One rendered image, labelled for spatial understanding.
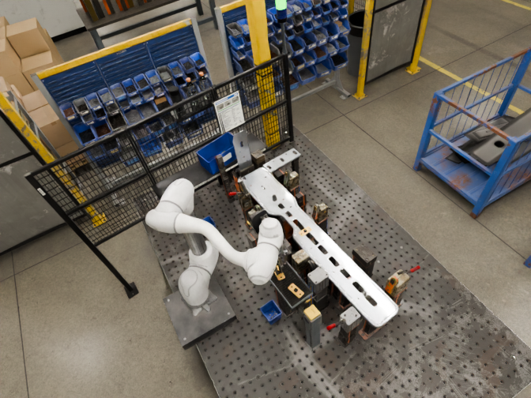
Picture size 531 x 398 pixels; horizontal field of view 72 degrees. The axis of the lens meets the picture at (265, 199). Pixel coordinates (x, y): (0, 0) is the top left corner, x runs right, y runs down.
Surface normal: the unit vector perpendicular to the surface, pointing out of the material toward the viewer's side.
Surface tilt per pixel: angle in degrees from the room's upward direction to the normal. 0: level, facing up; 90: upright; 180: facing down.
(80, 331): 0
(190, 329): 2
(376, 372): 0
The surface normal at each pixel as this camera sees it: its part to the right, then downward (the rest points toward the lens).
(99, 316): -0.11, -0.63
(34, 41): 0.43, 0.67
